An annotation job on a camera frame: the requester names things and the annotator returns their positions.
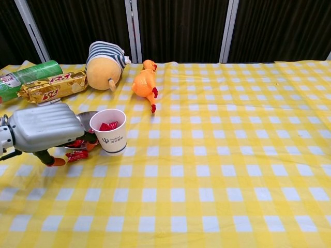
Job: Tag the black pleated curtain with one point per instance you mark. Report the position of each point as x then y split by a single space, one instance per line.
181 25

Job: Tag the orange rubber chicken toy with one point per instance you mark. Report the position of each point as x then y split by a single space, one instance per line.
143 82

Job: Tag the green chip can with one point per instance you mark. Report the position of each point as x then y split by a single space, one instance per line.
36 71

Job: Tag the white paper cup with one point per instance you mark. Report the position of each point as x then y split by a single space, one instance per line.
113 142

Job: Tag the round metal plate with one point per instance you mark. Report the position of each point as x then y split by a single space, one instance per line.
84 118

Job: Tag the yellow plush toy striped shirt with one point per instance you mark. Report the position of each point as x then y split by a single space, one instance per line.
103 72

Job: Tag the small white packet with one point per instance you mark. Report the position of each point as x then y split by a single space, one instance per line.
51 102

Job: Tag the red candy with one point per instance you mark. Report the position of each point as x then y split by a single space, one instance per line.
77 155
108 126
78 143

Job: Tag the left grey five-finger robot hand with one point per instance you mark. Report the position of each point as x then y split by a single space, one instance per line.
46 126

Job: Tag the silver aluminium frame post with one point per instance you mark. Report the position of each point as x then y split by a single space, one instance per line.
228 31
329 56
32 31
133 31

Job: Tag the gold biscuit pack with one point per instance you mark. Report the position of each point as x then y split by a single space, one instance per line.
51 87

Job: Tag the yellow white checkered tablecloth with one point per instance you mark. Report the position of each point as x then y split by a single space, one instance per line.
207 155

